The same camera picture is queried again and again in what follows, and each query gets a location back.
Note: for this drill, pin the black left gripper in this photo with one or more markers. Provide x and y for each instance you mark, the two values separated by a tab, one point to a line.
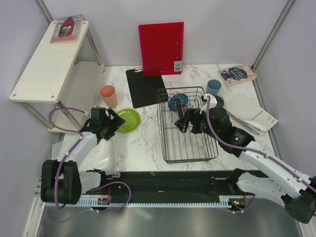
115	123

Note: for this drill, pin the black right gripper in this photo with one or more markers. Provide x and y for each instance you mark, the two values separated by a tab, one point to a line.
193	115

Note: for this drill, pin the green plate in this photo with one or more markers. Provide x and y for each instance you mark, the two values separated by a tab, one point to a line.
132	120

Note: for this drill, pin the dark red plate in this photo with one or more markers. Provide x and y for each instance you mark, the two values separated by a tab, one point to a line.
180	108

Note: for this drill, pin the blue patterned bowl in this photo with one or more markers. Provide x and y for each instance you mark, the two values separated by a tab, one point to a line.
177	98

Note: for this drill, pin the black wire dish rack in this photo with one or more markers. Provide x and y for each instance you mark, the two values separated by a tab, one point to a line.
180	147

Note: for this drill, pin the pink plastic cup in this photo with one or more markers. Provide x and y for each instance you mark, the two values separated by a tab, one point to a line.
108	94

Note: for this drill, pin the dark grey ceramic mug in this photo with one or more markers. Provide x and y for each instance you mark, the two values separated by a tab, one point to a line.
220	101

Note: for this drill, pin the light blue plastic cup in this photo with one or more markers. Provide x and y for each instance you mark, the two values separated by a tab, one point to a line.
213	87

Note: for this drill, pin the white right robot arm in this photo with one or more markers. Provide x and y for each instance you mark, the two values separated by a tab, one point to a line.
284	185

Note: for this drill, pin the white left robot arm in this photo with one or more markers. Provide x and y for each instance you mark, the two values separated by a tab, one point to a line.
61	181

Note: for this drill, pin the black clipboard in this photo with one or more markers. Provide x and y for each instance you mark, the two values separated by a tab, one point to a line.
144	90

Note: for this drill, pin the white paper booklet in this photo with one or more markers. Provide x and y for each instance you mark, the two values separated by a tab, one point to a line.
247	110

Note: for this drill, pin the white wooden shelf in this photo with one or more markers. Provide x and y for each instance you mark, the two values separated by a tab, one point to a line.
53	75

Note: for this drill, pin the floral cover book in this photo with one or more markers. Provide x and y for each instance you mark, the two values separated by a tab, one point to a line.
236	75

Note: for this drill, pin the spiral notebook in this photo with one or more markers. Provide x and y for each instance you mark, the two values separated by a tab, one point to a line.
254	127

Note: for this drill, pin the red folder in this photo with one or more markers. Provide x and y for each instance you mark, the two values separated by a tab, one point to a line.
161	47

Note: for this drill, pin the red cover book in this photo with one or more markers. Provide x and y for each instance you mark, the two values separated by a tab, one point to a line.
67	29

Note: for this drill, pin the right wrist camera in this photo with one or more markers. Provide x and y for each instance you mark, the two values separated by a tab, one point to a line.
211	102

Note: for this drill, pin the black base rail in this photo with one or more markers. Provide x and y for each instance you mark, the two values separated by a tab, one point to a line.
169	186

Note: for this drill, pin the white cable duct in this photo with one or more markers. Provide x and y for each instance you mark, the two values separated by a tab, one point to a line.
103	202

